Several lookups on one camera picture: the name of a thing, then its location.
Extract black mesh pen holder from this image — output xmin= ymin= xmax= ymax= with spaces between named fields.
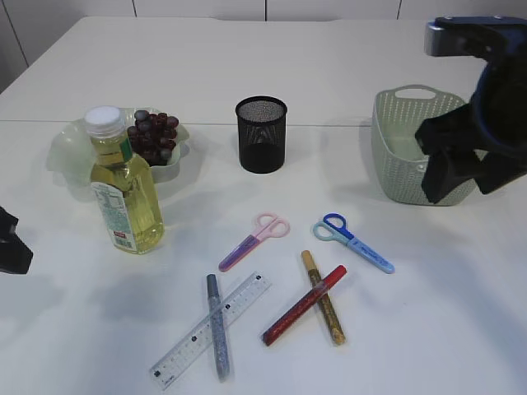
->
xmin=235 ymin=95 xmax=287 ymax=174

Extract pink purple scissors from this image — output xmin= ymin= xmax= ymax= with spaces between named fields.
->
xmin=218 ymin=212 xmax=290 ymax=272

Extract blue scissors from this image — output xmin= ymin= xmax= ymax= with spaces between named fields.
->
xmin=312 ymin=213 xmax=395 ymax=274

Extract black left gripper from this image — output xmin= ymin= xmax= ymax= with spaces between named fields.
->
xmin=0 ymin=207 xmax=33 ymax=275

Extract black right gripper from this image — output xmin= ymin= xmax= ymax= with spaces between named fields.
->
xmin=415 ymin=53 xmax=526 ymax=204

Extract gold glitter pen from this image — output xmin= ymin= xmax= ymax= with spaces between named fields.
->
xmin=301 ymin=250 xmax=346 ymax=346

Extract silver glitter pen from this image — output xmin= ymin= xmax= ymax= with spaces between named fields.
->
xmin=206 ymin=274 xmax=230 ymax=382

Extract yellow tea bottle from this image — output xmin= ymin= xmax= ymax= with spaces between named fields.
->
xmin=83 ymin=105 xmax=164 ymax=254

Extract red glitter pen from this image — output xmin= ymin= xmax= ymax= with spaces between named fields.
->
xmin=261 ymin=265 xmax=347 ymax=346

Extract purple artificial grape bunch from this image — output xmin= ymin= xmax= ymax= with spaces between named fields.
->
xmin=127 ymin=109 xmax=180 ymax=166

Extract clear plastic ruler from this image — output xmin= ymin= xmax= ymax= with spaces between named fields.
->
xmin=150 ymin=272 xmax=271 ymax=390

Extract green woven plastic basket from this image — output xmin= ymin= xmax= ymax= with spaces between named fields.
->
xmin=371 ymin=84 xmax=465 ymax=206

